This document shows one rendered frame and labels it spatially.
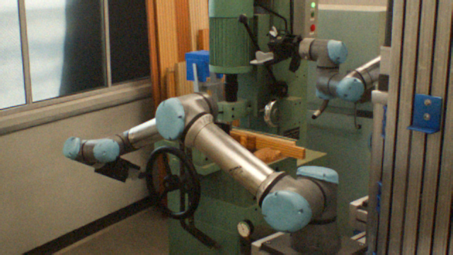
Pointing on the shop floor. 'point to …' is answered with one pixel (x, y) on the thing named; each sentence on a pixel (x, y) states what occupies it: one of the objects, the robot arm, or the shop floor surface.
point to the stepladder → (198, 74)
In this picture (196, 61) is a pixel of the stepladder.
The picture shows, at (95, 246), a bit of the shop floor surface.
